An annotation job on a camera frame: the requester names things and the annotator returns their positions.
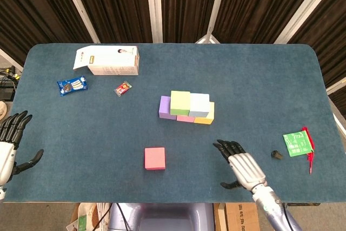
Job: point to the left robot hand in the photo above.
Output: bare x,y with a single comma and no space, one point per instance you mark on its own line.
10,144

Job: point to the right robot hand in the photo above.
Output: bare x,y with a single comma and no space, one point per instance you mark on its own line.
244,166

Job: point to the yellow foam cube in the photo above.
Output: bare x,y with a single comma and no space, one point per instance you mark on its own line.
207,118

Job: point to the light blue foam cube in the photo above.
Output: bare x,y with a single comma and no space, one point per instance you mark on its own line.
199,104

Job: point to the red foam cube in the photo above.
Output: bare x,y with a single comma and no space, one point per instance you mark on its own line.
154,158

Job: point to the green foam cube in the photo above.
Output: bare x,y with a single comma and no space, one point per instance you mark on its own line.
179,102

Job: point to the purple foam cube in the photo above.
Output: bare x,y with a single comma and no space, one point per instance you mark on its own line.
164,109

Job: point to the small black cap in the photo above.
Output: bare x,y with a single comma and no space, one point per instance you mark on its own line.
277,155

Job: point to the beige round object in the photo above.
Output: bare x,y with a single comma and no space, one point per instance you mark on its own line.
2,110

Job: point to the brown cardboard box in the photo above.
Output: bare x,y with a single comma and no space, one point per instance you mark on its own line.
240,217

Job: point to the black electronic device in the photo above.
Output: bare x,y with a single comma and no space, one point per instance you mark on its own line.
6,93

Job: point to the green sachet packet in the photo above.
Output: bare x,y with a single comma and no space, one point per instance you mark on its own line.
297,144

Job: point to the wooden plank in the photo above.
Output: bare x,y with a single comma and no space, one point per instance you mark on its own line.
219,217

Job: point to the pink foam cube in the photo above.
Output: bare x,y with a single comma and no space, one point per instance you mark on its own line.
185,118

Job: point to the blue Oreo cookie packet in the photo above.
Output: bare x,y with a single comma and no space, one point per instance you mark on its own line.
71,86

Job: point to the teal felt table cover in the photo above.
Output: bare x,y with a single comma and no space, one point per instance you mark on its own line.
243,79

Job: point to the grey robot torso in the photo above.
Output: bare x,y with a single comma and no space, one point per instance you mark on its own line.
167,217

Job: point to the white paper bag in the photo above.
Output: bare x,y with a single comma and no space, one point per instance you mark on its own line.
83,220

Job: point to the small red candy wrapper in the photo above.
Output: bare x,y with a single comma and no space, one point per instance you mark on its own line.
123,88

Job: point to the white cardboard carton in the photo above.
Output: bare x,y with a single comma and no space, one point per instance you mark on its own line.
108,58

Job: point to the dark brown curtain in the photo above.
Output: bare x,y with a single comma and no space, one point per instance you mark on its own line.
121,6

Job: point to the white frame post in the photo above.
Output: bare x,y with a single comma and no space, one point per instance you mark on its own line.
304,6
154,6
10,60
216,6
78,6
336,87

